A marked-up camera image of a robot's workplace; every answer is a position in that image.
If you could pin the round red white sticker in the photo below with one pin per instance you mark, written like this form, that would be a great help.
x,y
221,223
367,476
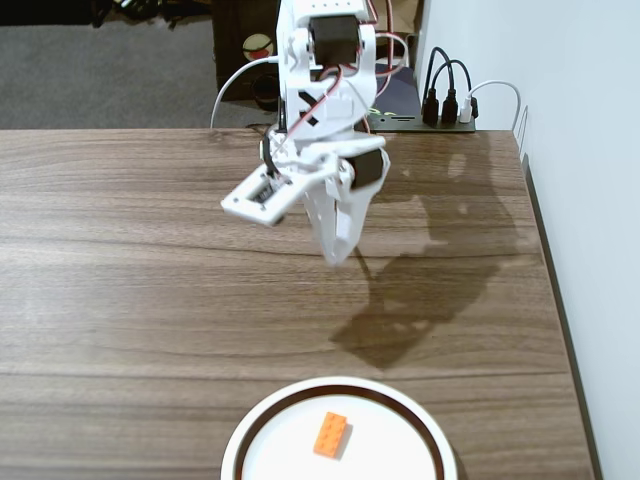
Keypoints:
x,y
256,45

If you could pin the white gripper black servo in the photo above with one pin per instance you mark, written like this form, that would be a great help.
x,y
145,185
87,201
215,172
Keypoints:
x,y
369,172

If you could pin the black usb hub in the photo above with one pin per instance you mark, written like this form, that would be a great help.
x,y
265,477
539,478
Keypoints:
x,y
450,127

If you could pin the black round cup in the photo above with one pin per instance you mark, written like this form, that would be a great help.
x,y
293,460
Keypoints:
x,y
256,95

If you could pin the black equipment pile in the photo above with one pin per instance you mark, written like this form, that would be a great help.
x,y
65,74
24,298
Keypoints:
x,y
50,12

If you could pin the white plate dark rim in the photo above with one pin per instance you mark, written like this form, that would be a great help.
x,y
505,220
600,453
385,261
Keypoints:
x,y
280,450

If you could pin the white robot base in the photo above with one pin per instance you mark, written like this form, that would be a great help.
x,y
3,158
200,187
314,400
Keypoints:
x,y
286,155

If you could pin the brown paper bag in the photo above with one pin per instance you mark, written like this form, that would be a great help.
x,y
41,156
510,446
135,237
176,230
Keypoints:
x,y
407,20

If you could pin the dark brown cabinet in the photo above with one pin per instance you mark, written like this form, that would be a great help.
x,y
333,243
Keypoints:
x,y
230,30

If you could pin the black table clamp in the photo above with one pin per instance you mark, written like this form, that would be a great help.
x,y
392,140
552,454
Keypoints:
x,y
281,112

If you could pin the dark navy box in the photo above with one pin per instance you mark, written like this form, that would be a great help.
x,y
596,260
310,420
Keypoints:
x,y
400,90

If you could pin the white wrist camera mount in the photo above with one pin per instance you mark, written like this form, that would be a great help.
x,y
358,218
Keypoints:
x,y
240,202

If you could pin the orange lego block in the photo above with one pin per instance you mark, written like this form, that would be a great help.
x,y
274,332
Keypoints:
x,y
332,435

